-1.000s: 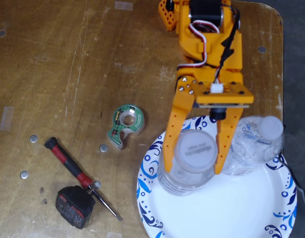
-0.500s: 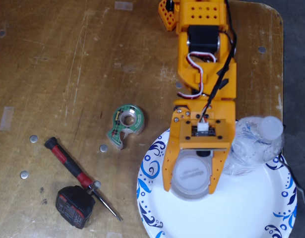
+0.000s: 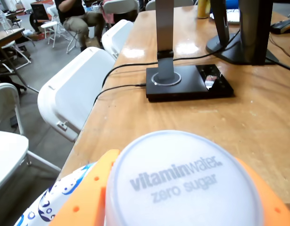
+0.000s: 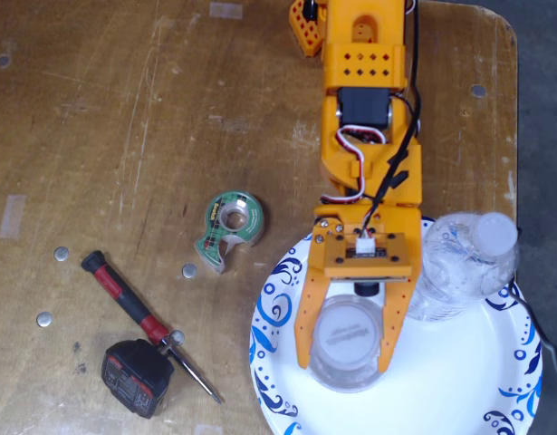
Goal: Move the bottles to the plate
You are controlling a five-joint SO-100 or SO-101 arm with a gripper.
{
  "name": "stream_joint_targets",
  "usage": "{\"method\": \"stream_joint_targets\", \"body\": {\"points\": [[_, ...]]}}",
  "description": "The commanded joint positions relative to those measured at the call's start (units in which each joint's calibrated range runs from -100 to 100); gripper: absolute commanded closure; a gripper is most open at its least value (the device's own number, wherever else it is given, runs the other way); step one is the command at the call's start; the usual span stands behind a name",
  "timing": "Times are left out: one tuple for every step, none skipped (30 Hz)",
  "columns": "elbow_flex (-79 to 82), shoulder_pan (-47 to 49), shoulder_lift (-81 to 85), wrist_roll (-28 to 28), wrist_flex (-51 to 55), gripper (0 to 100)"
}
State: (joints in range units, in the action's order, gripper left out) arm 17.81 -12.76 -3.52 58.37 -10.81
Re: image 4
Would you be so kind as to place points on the black tool battery pack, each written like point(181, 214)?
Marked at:
point(133, 376)

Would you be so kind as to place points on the green plaid tape dispenser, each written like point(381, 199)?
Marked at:
point(251, 226)

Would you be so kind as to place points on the clear tape strip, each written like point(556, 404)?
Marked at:
point(12, 216)
point(226, 10)
point(208, 429)

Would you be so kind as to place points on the white paper plate blue swirls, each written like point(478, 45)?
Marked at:
point(441, 385)

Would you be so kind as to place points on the orange printed gripper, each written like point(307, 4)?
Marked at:
point(398, 222)

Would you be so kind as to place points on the clear bottle purple label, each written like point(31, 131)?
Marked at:
point(346, 335)

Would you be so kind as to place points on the grey round table rivet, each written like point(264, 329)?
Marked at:
point(478, 90)
point(3, 60)

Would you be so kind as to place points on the clear water bottle blue label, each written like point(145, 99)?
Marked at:
point(459, 272)

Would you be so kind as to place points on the red black screwdriver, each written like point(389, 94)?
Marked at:
point(124, 294)

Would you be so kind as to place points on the orange printed robot arm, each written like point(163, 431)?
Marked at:
point(364, 68)

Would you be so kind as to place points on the small silver bolt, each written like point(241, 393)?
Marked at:
point(177, 337)

